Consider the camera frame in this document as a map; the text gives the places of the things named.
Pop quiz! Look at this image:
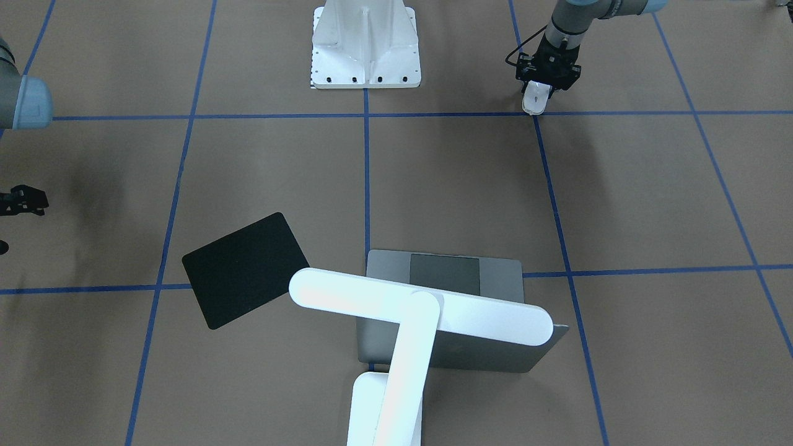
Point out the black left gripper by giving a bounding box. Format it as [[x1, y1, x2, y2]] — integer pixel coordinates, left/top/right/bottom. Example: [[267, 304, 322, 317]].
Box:
[[515, 38, 581, 93]]

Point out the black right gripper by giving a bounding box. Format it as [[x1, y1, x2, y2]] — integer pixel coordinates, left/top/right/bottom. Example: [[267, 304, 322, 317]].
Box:
[[1, 185, 49, 216]]

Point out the white computer mouse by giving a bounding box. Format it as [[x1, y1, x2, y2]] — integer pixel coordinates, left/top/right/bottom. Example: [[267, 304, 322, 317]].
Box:
[[522, 81, 553, 116]]

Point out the grey laptop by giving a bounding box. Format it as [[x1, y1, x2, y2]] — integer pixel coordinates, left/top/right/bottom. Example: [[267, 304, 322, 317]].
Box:
[[366, 250, 569, 373]]

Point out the black mouse pad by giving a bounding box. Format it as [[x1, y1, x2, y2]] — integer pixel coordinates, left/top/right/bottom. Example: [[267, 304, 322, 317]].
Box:
[[181, 212, 310, 330]]

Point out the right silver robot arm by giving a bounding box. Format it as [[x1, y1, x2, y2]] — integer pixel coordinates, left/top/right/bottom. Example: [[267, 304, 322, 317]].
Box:
[[1, 38, 53, 216]]

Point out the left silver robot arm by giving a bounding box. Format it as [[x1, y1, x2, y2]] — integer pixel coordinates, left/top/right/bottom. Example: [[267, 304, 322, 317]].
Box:
[[515, 1, 668, 93]]

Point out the white desk lamp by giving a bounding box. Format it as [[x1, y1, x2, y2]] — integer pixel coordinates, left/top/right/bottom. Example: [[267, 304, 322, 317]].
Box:
[[289, 267, 554, 446]]

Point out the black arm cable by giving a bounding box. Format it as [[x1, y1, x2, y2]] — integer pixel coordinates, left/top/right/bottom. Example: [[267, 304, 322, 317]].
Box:
[[505, 25, 549, 69]]

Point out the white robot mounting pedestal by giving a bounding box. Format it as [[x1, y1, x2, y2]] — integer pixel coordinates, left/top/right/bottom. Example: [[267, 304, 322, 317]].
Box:
[[310, 1, 422, 89]]

